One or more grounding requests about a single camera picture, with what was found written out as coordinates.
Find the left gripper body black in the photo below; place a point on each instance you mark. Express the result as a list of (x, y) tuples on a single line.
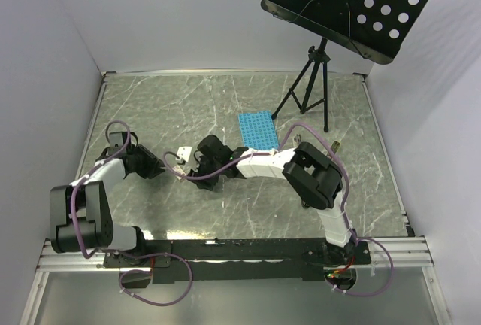
[(145, 163)]

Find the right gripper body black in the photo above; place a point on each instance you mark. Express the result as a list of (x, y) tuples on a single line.
[(205, 167)]

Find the small staple box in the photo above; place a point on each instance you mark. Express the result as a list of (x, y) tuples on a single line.
[(179, 172)]

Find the black beige stapler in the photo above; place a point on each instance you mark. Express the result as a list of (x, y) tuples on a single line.
[(297, 141)]

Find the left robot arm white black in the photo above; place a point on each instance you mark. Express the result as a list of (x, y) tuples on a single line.
[(80, 217)]

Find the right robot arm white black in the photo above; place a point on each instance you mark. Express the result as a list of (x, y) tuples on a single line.
[(315, 177)]

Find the blue studded building plate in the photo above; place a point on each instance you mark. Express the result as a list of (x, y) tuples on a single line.
[(257, 130)]

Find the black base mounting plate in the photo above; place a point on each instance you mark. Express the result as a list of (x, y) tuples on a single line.
[(240, 259)]

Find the black perforated music stand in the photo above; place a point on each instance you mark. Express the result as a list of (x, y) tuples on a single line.
[(373, 29)]

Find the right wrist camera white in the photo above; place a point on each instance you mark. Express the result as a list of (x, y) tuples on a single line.
[(185, 154)]

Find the aluminium frame rail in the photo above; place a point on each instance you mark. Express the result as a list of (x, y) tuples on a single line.
[(398, 287)]

